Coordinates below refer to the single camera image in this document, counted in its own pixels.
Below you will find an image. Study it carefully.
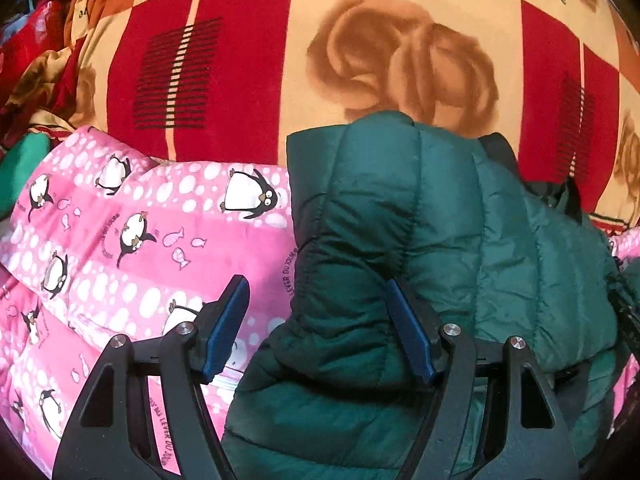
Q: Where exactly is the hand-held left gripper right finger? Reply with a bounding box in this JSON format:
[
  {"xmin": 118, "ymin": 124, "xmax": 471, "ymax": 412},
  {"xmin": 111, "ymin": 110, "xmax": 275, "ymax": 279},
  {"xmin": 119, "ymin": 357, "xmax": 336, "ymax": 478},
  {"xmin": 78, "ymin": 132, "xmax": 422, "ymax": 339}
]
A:
[{"xmin": 385, "ymin": 277, "xmax": 581, "ymax": 480}]

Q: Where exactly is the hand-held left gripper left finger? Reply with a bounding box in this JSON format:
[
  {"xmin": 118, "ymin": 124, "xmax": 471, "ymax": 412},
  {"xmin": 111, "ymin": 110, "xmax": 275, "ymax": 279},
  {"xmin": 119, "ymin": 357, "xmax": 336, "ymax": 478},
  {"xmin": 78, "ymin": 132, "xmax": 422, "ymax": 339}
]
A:
[{"xmin": 51, "ymin": 275, "xmax": 251, "ymax": 480}]

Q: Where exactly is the green puffer jacket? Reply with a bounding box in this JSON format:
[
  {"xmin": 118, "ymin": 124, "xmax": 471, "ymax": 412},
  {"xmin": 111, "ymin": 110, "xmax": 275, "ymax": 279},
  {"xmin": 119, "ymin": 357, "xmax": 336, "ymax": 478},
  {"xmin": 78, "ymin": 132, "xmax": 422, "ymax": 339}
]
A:
[{"xmin": 220, "ymin": 109, "xmax": 640, "ymax": 480}]

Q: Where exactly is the pink penguin print quilt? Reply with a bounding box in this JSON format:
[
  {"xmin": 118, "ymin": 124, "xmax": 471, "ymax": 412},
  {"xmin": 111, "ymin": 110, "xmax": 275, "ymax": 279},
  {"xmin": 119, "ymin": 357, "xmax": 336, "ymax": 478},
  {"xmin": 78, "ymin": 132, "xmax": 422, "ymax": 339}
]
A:
[{"xmin": 0, "ymin": 125, "xmax": 640, "ymax": 480}]

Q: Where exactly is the green cloth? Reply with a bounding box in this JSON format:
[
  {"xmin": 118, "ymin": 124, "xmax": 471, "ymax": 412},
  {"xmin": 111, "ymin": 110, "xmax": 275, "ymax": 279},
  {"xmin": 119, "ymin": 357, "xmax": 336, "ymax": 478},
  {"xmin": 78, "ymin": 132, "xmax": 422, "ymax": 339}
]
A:
[{"xmin": 0, "ymin": 132, "xmax": 52, "ymax": 218}]

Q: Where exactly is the rose print blanket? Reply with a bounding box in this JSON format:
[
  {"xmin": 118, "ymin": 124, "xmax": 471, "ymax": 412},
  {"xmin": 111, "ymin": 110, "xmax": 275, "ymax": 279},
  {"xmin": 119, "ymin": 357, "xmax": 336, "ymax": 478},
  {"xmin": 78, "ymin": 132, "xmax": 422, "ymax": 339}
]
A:
[{"xmin": 5, "ymin": 0, "xmax": 640, "ymax": 233}]

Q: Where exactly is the red cloth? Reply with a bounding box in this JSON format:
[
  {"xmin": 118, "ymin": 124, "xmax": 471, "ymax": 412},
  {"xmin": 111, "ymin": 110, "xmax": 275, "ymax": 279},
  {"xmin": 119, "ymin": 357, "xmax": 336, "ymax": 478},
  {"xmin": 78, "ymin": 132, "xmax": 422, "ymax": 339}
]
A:
[{"xmin": 0, "ymin": 0, "xmax": 71, "ymax": 78}]

